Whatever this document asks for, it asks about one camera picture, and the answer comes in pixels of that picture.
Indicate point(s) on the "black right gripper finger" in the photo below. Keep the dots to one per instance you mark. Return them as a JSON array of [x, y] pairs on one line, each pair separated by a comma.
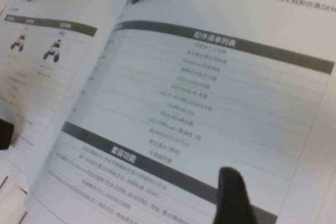
[[233, 197]]

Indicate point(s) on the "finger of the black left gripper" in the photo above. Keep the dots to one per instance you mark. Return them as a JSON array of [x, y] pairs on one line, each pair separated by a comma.
[[5, 134]]

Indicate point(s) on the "white product catalogue book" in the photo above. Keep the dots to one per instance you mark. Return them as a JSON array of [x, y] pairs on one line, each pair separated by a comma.
[[183, 90]]

